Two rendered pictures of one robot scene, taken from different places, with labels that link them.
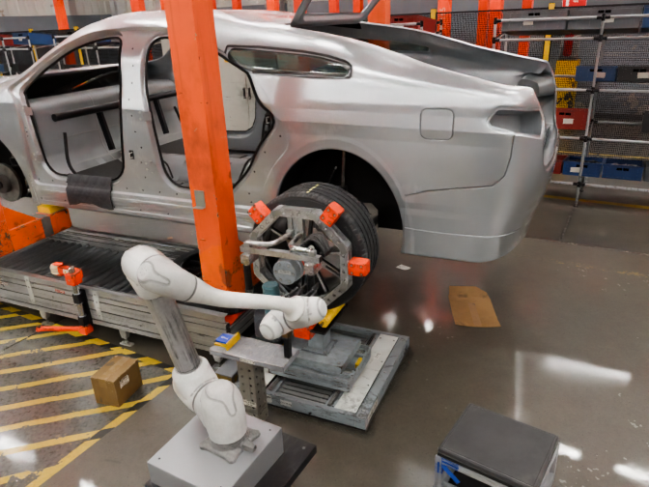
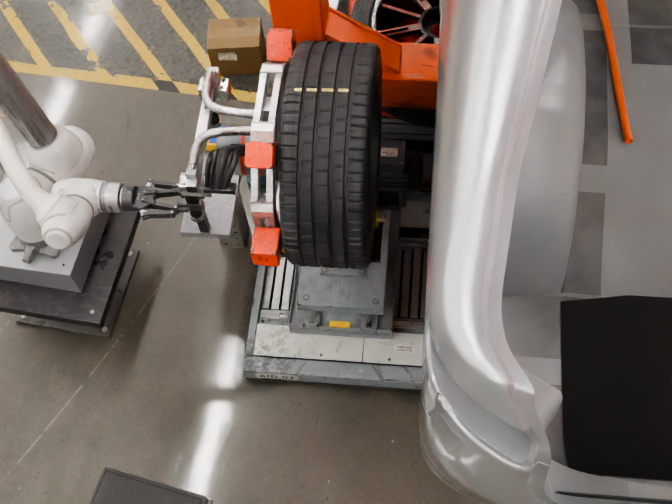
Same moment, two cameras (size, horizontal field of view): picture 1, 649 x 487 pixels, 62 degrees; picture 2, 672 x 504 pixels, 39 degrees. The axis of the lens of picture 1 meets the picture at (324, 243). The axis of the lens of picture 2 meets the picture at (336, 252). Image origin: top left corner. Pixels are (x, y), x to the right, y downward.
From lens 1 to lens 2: 2.95 m
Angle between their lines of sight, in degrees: 64
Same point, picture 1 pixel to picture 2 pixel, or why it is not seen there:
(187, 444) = not seen: hidden behind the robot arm
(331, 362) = (304, 287)
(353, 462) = (185, 380)
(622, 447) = not seen: outside the picture
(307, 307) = (44, 223)
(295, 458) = (73, 308)
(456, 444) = (113, 488)
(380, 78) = (454, 41)
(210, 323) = not seen: hidden behind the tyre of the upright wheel
